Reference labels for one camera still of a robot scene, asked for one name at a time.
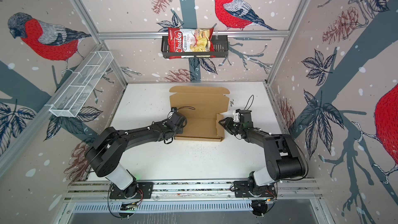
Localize brown cardboard paper box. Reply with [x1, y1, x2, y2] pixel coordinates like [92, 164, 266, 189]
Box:
[169, 86, 230, 142]

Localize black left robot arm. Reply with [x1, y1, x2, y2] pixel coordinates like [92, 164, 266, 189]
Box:
[85, 111, 188, 190]

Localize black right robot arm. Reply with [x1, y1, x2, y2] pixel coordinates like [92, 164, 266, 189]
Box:
[219, 110, 307, 190]

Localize red cassava chips bag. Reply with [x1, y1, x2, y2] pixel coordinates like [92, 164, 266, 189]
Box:
[167, 28, 215, 58]

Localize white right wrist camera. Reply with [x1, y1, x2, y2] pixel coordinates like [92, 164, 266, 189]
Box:
[233, 109, 241, 123]

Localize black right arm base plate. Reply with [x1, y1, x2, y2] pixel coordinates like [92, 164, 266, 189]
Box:
[230, 180, 277, 198]

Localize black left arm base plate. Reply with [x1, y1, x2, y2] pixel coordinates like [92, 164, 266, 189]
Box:
[109, 181, 154, 200]

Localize black wire wall basket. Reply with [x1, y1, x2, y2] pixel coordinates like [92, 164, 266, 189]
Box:
[161, 35, 229, 59]

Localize white mesh wall shelf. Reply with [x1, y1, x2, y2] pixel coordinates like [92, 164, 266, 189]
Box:
[49, 51, 114, 117]

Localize aluminium front rail frame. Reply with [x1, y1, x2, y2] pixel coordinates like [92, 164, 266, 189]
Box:
[60, 179, 323, 218]

